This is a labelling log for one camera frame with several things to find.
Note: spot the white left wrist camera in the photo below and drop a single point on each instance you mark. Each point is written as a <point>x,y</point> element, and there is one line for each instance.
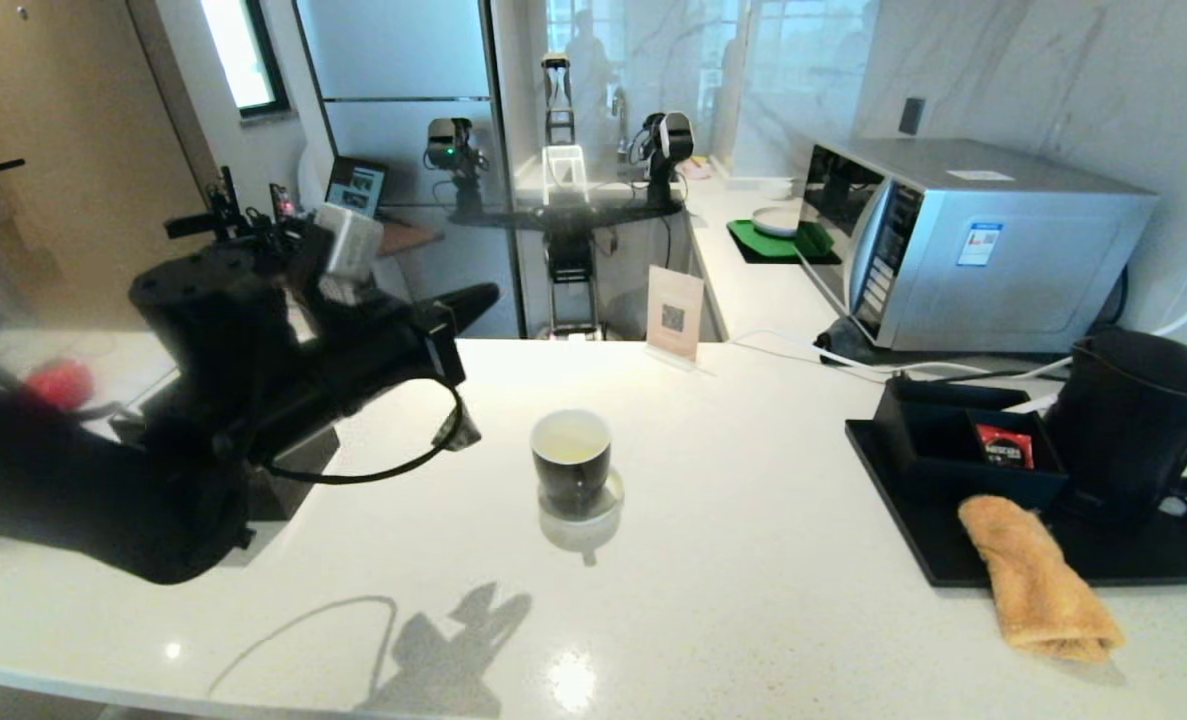
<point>348,245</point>

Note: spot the white sachet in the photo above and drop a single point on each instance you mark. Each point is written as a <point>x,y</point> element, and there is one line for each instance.
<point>1043,402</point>

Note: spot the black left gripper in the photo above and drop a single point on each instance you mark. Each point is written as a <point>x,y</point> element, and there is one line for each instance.
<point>428,345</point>

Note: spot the small pink item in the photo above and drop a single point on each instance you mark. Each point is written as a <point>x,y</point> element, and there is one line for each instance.
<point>699,170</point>

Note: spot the orange folded towel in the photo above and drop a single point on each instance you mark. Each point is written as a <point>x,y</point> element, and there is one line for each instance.
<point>1038,590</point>

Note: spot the background robot torso column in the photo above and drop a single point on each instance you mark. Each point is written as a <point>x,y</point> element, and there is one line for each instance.
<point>568,255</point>

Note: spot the window with dark frame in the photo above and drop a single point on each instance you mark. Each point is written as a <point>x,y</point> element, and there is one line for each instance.
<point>238,50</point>

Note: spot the black cup white inside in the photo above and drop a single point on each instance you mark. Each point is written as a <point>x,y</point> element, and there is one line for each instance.
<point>571,480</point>

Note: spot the black serving tray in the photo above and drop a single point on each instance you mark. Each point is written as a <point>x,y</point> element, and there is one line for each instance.
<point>913,540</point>

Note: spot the black wall socket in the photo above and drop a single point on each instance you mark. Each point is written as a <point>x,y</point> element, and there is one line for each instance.
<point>911,118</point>

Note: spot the open laptop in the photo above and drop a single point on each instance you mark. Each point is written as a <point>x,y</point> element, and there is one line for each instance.
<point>358,185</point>

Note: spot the wooden desk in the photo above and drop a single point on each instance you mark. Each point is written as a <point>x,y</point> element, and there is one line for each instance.
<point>408,238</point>

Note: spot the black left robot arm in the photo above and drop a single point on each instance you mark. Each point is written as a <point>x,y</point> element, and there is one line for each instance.
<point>53,480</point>

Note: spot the black sachet organizer box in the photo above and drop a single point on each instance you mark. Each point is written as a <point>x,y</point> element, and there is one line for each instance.
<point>933,470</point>

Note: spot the black tissue box white top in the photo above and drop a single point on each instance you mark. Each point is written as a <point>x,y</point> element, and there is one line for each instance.
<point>298,470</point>

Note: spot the dark curved tabletop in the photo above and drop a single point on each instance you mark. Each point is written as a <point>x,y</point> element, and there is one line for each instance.
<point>513,217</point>

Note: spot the beige QR code sign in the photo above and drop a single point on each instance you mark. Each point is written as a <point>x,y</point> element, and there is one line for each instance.
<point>675,310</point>

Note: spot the light brown wooden door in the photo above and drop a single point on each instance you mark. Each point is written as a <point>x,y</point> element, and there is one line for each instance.
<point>83,150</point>

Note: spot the red round object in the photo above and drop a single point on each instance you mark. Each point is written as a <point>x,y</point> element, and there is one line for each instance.
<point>58,383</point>

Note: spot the metal faucet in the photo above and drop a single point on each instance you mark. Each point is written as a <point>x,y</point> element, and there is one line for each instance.
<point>621,105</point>

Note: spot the black electric kettle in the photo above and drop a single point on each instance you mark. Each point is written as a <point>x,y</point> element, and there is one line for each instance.
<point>1123,430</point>

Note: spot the round glass coaster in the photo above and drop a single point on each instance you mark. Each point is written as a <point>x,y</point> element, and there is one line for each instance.
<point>615,496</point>

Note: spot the white bowl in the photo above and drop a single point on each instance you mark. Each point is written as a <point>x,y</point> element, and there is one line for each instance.
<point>775,223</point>

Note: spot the red coffee sachet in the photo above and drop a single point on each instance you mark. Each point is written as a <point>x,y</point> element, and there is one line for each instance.
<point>1005,447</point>

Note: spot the green tray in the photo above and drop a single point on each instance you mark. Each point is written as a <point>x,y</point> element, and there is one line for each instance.
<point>753,243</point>

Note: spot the black teleoperation rig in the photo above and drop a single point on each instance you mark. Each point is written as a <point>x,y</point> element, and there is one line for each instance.
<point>193,225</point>

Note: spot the frosted glass partition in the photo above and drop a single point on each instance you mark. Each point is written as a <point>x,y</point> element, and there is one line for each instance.
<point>403,60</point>

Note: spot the silver microwave oven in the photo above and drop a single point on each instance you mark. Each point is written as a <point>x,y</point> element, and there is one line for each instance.
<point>1013,270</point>

